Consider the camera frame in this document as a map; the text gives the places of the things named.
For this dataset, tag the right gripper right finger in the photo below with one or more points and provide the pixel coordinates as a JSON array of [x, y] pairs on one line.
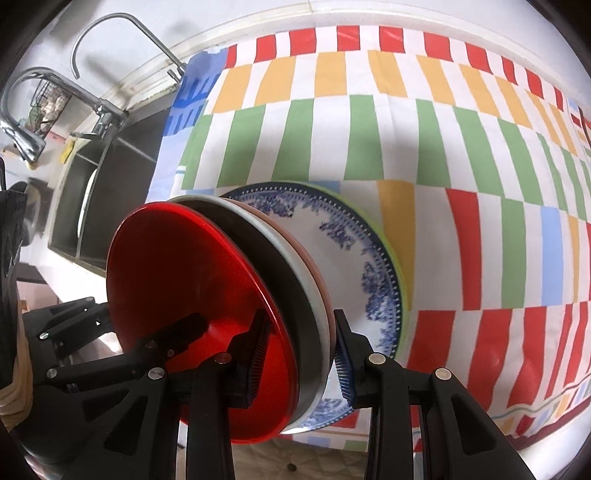
[[459, 439]]

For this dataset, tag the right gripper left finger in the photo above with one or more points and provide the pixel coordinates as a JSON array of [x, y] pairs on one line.
[[227, 379]]

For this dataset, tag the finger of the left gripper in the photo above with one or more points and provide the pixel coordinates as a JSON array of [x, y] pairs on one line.
[[119, 373], [68, 327]]

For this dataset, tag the red black bowl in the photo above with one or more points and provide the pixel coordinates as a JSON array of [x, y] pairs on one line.
[[175, 280]]

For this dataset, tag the green plate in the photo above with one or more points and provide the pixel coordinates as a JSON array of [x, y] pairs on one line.
[[363, 280]]

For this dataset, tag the white bowl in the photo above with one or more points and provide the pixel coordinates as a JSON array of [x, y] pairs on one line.
[[289, 279]]

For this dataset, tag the blue white plate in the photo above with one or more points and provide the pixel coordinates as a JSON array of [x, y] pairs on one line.
[[316, 255]]

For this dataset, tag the pink bowl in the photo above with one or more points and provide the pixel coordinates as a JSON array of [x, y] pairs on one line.
[[307, 261]]

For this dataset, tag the steel kitchen sink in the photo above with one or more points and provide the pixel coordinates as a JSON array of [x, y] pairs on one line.
[[105, 180]]

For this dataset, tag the chrome pull-down faucet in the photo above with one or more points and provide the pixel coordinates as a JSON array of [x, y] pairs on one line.
[[28, 144]]

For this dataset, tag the colourful striped cloth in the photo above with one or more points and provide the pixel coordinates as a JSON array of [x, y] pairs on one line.
[[475, 168]]

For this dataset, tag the thin gooseneck faucet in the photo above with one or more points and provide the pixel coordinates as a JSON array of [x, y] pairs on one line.
[[175, 72]]

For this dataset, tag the wire sink basket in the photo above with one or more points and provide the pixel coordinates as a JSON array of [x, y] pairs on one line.
[[46, 106]]

